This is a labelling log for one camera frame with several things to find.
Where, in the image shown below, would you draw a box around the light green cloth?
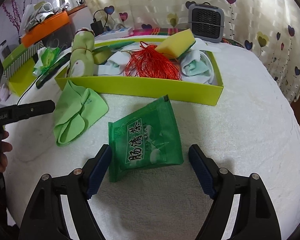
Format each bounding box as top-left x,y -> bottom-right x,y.
53,81 -> 109,147

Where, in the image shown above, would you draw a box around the green patterned cloth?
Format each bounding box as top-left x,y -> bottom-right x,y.
66,28 -> 95,77

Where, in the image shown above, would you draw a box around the yellow sponge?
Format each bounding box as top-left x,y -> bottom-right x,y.
93,49 -> 113,65
155,29 -> 196,60

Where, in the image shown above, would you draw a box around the green tea bag pouch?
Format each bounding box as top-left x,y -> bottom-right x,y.
108,95 -> 184,183

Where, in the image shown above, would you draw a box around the red tassel ornament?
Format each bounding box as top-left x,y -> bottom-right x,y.
123,41 -> 182,81

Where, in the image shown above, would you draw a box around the green scouring pad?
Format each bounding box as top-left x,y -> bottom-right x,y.
92,41 -> 135,54

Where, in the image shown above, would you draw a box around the person's left hand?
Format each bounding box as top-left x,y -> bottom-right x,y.
0,131 -> 13,173

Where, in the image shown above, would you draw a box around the green striped box lid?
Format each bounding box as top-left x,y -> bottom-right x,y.
2,41 -> 44,96

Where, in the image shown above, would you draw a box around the black smartphone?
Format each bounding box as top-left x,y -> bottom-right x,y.
36,52 -> 71,89

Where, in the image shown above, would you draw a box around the green white plastic wrapper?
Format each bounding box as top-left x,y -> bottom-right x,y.
32,47 -> 61,77

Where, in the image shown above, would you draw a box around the white textured towel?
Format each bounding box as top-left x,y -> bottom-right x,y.
4,44 -> 300,239

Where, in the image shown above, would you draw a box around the purple flower branches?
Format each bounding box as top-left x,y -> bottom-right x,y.
1,0 -> 33,32

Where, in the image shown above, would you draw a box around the orange storage box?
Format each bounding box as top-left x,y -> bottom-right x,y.
21,11 -> 70,48

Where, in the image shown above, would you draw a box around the black power adapter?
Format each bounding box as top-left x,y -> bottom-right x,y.
90,9 -> 108,37

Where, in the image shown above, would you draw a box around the lime green tray box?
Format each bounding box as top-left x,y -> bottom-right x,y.
55,35 -> 223,106

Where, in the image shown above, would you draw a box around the white power strip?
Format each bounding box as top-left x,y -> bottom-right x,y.
95,27 -> 133,41

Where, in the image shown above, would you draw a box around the colourful plaid cloth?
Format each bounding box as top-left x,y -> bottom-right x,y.
131,28 -> 244,48

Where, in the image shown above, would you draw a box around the heart pattern curtain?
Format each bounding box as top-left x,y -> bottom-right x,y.
85,0 -> 300,102

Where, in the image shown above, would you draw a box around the grey portable fan heater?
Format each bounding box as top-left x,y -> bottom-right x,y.
188,3 -> 224,43

